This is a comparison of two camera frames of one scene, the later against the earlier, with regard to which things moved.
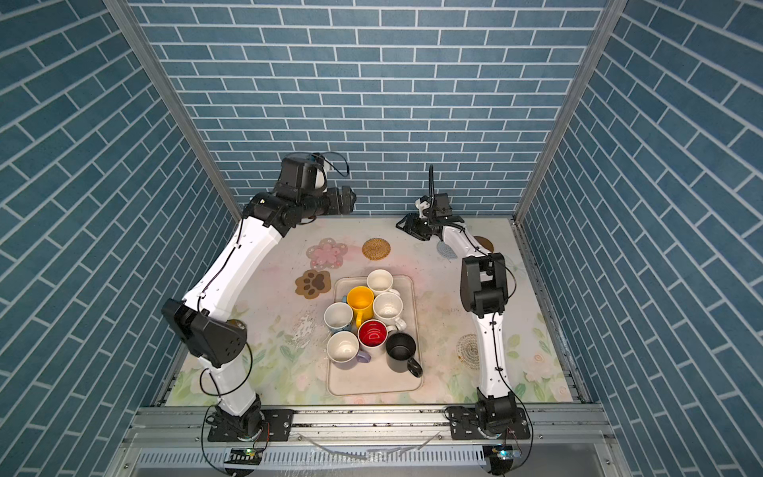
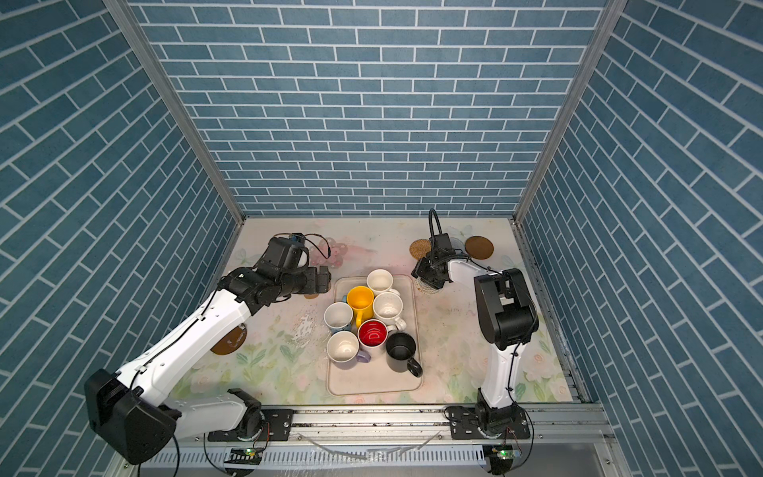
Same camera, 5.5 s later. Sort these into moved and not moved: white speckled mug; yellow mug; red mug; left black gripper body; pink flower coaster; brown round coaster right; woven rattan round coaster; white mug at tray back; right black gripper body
Moved: woven rattan round coaster; right black gripper body; left black gripper body
Not moved: red mug; pink flower coaster; brown round coaster right; yellow mug; white speckled mug; white mug at tray back
